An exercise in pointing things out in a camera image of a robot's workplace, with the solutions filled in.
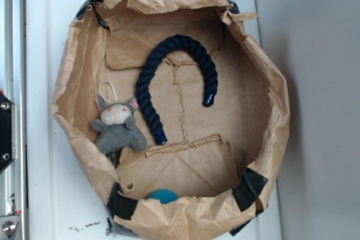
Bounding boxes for grey plush bunny toy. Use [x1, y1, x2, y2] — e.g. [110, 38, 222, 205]
[92, 80, 148, 154]

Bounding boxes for brown paper bag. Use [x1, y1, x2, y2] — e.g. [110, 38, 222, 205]
[52, 0, 290, 239]

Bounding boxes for teal ball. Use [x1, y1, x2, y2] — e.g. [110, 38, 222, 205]
[148, 189, 179, 204]

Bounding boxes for aluminium frame rail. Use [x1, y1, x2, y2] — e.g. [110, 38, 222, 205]
[1, 0, 29, 239]

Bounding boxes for black bracket with screws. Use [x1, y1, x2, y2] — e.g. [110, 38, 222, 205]
[0, 89, 15, 174]

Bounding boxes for dark blue rope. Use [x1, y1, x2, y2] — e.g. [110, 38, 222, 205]
[135, 34, 219, 146]

